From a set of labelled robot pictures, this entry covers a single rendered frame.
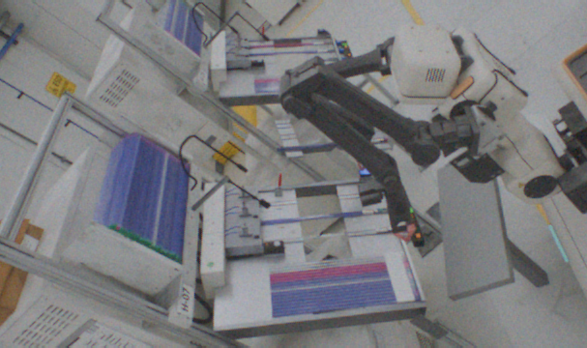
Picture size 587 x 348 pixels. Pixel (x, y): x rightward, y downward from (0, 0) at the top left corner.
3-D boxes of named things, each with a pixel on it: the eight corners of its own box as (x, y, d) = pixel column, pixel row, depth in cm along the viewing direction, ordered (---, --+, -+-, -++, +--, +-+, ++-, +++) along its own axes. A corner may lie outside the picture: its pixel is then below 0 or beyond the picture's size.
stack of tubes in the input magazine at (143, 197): (190, 165, 211) (131, 128, 197) (182, 261, 172) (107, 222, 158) (170, 184, 216) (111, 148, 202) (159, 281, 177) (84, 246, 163)
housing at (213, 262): (228, 206, 229) (223, 181, 220) (228, 297, 192) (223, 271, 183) (209, 208, 229) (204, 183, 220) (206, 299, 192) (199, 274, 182)
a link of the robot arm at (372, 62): (276, 93, 177) (274, 68, 181) (289, 113, 189) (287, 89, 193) (409, 58, 166) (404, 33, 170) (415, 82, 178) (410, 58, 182)
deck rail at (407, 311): (423, 312, 184) (425, 302, 180) (425, 317, 183) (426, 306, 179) (216, 336, 178) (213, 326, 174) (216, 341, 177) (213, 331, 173)
